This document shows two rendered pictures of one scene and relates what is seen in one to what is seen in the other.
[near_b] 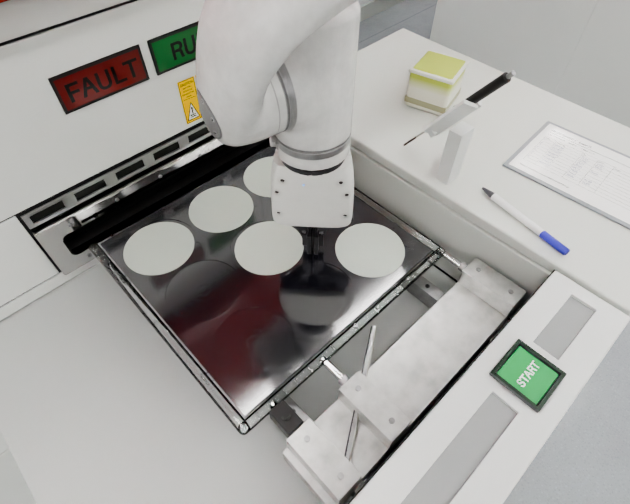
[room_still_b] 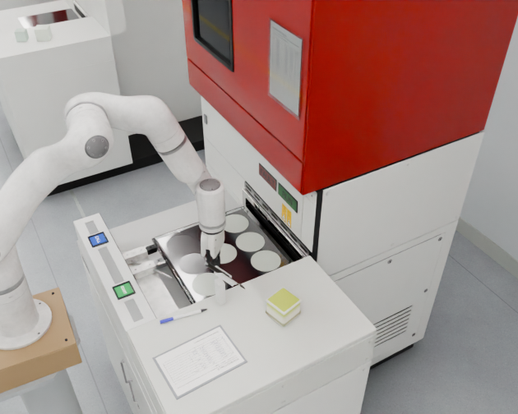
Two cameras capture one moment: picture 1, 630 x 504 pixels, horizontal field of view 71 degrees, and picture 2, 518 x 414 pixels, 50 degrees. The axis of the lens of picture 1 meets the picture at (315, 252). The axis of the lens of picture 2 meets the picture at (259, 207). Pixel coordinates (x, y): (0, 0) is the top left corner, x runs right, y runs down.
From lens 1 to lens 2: 173 cm
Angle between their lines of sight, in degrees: 68
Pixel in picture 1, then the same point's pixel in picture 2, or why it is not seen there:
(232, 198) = (255, 245)
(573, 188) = (192, 344)
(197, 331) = (191, 231)
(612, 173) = (196, 367)
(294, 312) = (187, 255)
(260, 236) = (228, 251)
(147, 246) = (236, 220)
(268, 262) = not seen: hidden behind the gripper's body
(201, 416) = not seen: hidden behind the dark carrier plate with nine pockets
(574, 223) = (173, 335)
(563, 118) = (248, 372)
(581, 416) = not seen: outside the picture
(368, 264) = (200, 281)
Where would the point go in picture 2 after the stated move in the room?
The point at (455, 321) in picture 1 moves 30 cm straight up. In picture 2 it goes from (164, 306) to (153, 236)
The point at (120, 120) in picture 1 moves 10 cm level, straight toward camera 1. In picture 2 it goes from (268, 191) to (239, 195)
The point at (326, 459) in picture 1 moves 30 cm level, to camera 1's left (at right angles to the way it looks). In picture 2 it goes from (133, 252) to (165, 199)
